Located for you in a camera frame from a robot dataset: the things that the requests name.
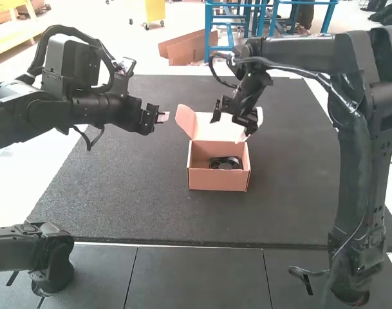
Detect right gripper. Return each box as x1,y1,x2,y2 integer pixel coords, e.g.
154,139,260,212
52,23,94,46
209,91,263,125

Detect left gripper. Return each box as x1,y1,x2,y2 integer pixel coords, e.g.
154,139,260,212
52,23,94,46
124,95,171,136

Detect cardboard box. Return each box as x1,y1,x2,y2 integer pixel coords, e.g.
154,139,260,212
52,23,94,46
175,104,265,192

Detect black square fan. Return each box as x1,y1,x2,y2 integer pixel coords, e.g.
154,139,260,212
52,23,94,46
209,155,241,171

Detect brown flat cardboard sheet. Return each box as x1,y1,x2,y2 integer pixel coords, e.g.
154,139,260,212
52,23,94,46
158,28,219,66

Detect black mat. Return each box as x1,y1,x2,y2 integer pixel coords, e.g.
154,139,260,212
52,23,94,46
26,74,392,252

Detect yellow tool cabinet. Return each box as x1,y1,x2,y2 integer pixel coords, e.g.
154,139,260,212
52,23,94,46
129,0,167,32

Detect person's legs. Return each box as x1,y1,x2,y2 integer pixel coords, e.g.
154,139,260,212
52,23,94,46
290,0,315,35

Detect dark base panel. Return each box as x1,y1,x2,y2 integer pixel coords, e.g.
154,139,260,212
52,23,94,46
0,243,138,309
263,249,392,309
124,246,274,309

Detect wooden pallet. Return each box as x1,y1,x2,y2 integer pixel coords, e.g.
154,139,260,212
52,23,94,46
0,0,51,67

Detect black bag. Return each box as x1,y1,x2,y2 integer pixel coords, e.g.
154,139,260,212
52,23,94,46
368,0,392,25

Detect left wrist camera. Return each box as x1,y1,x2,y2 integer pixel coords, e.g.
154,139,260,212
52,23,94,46
109,57,137,97

